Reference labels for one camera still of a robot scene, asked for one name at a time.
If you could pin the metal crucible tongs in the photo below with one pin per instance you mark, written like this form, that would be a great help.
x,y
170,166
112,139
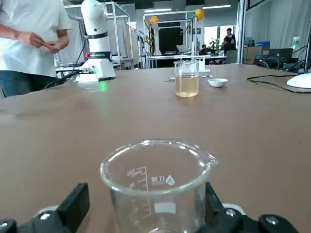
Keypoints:
x,y
170,79

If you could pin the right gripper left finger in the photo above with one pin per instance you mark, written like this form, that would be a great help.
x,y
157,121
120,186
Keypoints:
x,y
70,208

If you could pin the leafy green plant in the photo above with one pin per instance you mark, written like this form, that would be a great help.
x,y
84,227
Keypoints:
x,y
215,44

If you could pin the glass beaker with amber liquid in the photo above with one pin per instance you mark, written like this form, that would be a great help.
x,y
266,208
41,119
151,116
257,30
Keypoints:
x,y
186,85

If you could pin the yellow hard hat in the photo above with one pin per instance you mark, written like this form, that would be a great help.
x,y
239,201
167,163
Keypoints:
x,y
154,19
199,14

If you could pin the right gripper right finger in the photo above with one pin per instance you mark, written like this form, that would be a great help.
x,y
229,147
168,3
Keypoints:
x,y
218,218

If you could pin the small white porcelain dish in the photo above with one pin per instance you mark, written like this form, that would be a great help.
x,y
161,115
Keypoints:
x,y
218,82

